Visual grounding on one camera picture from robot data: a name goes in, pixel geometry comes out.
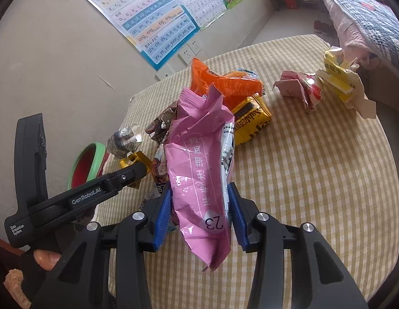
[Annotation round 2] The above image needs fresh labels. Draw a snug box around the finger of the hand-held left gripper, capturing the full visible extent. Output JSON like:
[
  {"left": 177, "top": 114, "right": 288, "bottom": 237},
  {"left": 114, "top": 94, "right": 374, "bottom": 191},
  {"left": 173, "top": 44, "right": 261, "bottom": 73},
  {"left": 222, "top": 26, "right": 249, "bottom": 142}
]
[{"left": 101, "top": 161, "right": 148, "bottom": 198}]

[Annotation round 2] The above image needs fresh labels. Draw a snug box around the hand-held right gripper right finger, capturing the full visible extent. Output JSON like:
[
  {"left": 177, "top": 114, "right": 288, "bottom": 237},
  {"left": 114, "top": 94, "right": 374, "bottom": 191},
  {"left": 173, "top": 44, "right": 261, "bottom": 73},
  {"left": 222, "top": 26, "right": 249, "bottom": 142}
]
[{"left": 227, "top": 182, "right": 369, "bottom": 309}]

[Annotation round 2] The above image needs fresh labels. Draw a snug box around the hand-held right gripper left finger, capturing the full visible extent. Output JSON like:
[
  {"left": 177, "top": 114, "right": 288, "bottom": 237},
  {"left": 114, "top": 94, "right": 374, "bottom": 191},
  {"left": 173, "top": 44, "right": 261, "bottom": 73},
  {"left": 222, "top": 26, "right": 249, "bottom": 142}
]
[{"left": 27, "top": 185, "right": 172, "bottom": 309}]

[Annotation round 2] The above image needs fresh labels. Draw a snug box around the small yellow wrapper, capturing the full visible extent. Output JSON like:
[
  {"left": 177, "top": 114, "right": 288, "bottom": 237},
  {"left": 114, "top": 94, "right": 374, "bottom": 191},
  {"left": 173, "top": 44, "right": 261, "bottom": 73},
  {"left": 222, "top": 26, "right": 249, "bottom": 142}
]
[{"left": 120, "top": 152, "right": 151, "bottom": 189}]

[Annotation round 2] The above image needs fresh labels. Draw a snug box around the blue white floral carton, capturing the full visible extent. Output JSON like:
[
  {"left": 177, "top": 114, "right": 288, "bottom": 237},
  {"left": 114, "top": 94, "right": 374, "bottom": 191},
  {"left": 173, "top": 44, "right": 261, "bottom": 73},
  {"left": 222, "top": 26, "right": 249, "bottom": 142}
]
[{"left": 107, "top": 123, "right": 142, "bottom": 160}]

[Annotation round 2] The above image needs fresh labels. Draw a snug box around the red bucket with green rim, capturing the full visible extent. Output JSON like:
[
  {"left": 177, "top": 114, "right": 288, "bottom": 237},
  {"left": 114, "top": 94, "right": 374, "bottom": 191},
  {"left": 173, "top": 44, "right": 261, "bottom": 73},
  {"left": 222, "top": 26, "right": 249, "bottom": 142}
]
[{"left": 68, "top": 142, "right": 111, "bottom": 191}]

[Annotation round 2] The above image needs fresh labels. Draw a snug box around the pink snack packet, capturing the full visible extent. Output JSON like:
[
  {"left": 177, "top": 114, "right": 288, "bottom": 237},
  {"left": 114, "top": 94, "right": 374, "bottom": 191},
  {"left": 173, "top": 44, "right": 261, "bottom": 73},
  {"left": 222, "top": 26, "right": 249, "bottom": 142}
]
[{"left": 163, "top": 83, "right": 236, "bottom": 272}]

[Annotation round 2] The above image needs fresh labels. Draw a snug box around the orange snack bag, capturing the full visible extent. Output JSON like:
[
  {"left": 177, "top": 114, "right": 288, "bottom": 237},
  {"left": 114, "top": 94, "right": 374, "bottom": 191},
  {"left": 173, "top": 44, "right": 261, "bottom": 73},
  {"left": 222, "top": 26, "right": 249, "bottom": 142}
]
[{"left": 190, "top": 57, "right": 266, "bottom": 108}]

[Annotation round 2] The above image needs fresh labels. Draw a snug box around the person's left hand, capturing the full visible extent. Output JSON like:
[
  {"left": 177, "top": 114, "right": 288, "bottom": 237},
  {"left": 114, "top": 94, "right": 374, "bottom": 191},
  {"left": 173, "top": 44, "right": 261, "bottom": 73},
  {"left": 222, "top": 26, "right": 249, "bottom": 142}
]
[{"left": 21, "top": 250, "right": 62, "bottom": 297}]

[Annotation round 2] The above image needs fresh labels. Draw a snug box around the cartoon print snack packet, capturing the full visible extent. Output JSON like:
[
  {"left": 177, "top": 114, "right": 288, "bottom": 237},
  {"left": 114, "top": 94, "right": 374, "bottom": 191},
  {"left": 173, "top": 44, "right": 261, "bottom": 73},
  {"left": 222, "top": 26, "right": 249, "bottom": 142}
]
[{"left": 140, "top": 142, "right": 170, "bottom": 210}]

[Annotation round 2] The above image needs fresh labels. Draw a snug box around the crumpled brown wrapper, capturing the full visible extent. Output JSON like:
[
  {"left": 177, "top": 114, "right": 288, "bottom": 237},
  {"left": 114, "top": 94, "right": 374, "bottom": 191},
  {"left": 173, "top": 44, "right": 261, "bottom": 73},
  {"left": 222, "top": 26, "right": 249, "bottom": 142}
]
[{"left": 145, "top": 101, "right": 179, "bottom": 142}]

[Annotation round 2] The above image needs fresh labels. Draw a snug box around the yellow checked tablecloth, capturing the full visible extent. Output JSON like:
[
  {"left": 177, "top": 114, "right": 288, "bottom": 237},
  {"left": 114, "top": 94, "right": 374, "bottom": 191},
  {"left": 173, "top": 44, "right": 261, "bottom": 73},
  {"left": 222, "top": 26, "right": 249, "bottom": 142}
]
[{"left": 96, "top": 35, "right": 398, "bottom": 309}]

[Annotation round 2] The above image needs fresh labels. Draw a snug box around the dark wooden furniture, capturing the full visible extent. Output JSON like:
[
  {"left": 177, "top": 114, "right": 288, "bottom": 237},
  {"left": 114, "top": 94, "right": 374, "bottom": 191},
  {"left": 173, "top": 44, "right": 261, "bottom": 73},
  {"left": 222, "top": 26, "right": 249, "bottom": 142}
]
[{"left": 0, "top": 235, "right": 14, "bottom": 265}]

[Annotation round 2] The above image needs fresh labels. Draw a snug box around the yellow black snack packet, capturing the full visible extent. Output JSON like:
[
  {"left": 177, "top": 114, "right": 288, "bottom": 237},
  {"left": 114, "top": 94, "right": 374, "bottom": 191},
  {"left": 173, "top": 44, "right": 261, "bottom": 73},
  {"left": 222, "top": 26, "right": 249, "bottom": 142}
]
[{"left": 233, "top": 93, "right": 272, "bottom": 147}]

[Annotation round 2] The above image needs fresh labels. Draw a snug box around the crumpled red white carton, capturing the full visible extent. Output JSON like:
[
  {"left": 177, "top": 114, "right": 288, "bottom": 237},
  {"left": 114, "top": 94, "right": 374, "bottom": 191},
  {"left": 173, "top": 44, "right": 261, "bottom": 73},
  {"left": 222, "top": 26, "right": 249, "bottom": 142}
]
[{"left": 273, "top": 70, "right": 324, "bottom": 113}]

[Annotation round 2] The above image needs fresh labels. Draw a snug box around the crumpled yellow white carton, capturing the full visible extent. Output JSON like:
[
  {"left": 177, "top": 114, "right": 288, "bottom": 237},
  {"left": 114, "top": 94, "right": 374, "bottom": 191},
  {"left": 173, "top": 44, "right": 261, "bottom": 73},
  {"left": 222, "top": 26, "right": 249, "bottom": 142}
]
[{"left": 317, "top": 47, "right": 377, "bottom": 119}]

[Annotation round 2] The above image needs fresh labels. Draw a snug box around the pink bed cover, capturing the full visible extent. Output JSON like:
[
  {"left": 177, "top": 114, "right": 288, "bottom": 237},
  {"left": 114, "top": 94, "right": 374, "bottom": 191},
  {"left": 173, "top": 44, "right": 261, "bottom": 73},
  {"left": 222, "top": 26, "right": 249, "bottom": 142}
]
[{"left": 322, "top": 0, "right": 380, "bottom": 68}]

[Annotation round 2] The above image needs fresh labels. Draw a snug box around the blue patterned quilt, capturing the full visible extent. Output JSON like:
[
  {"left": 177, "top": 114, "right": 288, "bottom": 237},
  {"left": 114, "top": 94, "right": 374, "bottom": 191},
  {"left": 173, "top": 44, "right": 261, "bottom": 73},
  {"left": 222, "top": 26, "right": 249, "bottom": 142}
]
[{"left": 325, "top": 0, "right": 399, "bottom": 81}]

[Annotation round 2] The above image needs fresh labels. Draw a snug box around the white wall switch plate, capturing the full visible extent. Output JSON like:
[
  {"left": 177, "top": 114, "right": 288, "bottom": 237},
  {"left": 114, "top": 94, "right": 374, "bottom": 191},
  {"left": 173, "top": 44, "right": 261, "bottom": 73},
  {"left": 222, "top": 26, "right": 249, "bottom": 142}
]
[{"left": 154, "top": 65, "right": 175, "bottom": 81}]

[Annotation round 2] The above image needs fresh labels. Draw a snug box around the blue letter wall poster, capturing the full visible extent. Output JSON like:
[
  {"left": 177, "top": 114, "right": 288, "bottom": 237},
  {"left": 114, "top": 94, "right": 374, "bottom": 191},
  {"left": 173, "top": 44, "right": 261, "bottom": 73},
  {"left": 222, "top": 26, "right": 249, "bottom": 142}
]
[{"left": 79, "top": 0, "right": 201, "bottom": 71}]

